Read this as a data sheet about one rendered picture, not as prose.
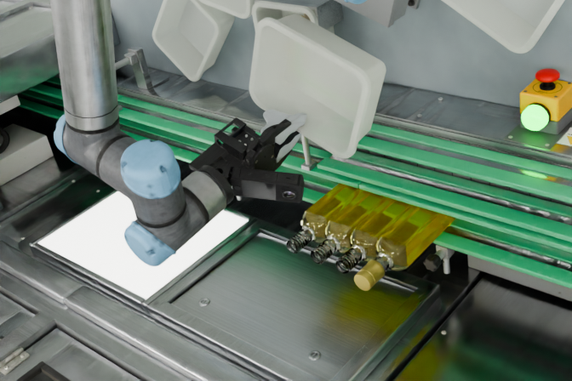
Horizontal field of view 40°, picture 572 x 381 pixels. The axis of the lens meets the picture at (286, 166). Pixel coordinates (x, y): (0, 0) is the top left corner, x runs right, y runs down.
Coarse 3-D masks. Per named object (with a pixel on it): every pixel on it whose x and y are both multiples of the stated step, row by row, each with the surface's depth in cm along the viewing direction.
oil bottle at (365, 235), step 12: (384, 204) 146; (396, 204) 146; (408, 204) 145; (372, 216) 144; (384, 216) 143; (396, 216) 143; (360, 228) 141; (372, 228) 141; (384, 228) 140; (360, 240) 139; (372, 240) 138; (372, 252) 139
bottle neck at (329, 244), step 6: (324, 240) 143; (330, 240) 142; (318, 246) 141; (324, 246) 141; (330, 246) 141; (336, 246) 142; (312, 252) 140; (318, 252) 140; (324, 252) 140; (330, 252) 141; (312, 258) 141; (318, 258) 142; (324, 258) 140
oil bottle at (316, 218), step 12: (336, 192) 152; (348, 192) 152; (360, 192) 152; (324, 204) 149; (336, 204) 149; (312, 216) 147; (324, 216) 146; (312, 228) 146; (324, 228) 146; (312, 240) 147
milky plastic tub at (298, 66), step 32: (256, 32) 125; (288, 32) 120; (320, 32) 123; (256, 64) 129; (288, 64) 134; (320, 64) 129; (352, 64) 116; (384, 64) 120; (256, 96) 133; (288, 96) 134; (320, 96) 133; (352, 96) 128; (320, 128) 129; (352, 128) 130
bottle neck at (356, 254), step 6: (354, 246) 139; (348, 252) 138; (354, 252) 138; (360, 252) 138; (342, 258) 137; (348, 258) 137; (354, 258) 137; (360, 258) 138; (336, 264) 137; (342, 264) 138; (348, 264) 136; (354, 264) 137; (342, 270) 137; (348, 270) 136
